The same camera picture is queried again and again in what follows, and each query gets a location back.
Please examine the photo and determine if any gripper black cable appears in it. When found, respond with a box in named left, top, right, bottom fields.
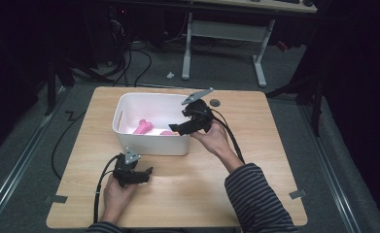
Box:
left=92, top=153, right=123, bottom=225
left=190, top=107, right=246, bottom=165

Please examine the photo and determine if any grey tape piece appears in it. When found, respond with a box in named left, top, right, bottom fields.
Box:
left=44, top=194, right=69, bottom=205
left=288, top=188, right=308, bottom=200

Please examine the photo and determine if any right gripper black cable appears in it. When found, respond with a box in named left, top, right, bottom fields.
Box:
left=190, top=107, right=246, bottom=165

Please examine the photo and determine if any metal floor rail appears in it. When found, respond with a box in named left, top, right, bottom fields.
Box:
left=0, top=84, right=69, bottom=227
left=298, top=105, right=363, bottom=233

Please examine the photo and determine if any small red object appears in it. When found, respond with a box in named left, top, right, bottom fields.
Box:
left=275, top=40, right=290, bottom=52

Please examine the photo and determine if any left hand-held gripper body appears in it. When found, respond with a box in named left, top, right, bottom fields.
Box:
left=112, top=147, right=147, bottom=188

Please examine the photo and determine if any person's right hand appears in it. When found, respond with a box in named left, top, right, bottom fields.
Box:
left=190, top=119, right=245, bottom=174

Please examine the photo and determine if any dark computer tower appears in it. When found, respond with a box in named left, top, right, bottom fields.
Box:
left=107, top=4, right=131, bottom=66

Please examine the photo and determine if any person's left hand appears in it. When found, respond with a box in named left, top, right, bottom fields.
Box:
left=102, top=176, right=139, bottom=225

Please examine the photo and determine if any pink bone chew toy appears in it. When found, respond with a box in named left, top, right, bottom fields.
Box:
left=132, top=118, right=155, bottom=136

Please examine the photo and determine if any black cable bundle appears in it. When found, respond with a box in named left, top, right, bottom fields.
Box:
left=106, top=38, right=154, bottom=87

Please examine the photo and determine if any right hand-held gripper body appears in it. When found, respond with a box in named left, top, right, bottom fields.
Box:
left=181, top=86, right=216, bottom=134

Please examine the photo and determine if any white-legged wooden desk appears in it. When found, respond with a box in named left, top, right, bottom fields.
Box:
left=180, top=0, right=319, bottom=89

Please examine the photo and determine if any dark metal stand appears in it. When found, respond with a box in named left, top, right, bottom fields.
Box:
left=264, top=72, right=327, bottom=138
left=44, top=56, right=77, bottom=117

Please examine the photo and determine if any black floor cable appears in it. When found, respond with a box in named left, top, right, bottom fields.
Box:
left=51, top=110, right=88, bottom=182

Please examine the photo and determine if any white plastic bin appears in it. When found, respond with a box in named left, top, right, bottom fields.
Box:
left=112, top=92, right=193, bottom=156

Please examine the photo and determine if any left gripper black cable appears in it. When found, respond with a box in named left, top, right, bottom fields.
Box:
left=92, top=153, right=123, bottom=225

